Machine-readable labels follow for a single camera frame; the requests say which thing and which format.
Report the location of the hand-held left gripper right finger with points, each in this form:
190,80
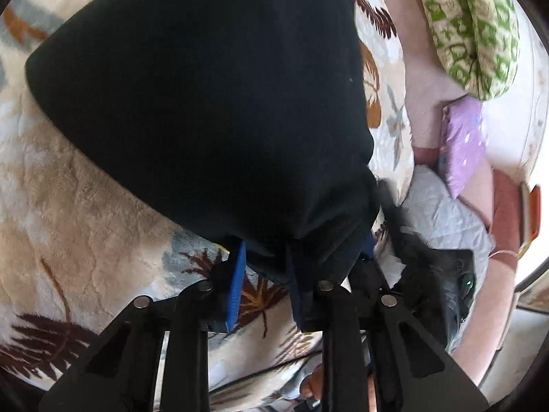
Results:
299,300

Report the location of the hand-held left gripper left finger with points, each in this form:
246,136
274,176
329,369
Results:
238,283

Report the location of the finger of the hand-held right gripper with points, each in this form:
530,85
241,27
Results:
390,210
369,272

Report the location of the black pants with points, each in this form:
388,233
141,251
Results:
206,107

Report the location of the person's right hand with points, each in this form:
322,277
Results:
312,384

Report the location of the light grey quilted blanket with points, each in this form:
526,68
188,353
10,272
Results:
441,214

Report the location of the purple floral pillow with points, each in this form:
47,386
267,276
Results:
463,146

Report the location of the orange object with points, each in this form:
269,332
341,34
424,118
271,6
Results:
535,212

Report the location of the pink bed sheet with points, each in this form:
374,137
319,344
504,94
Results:
429,77

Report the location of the leaf print fleece blanket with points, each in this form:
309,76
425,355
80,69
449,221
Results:
85,197

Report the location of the green patterned quilt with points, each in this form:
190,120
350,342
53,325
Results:
472,30

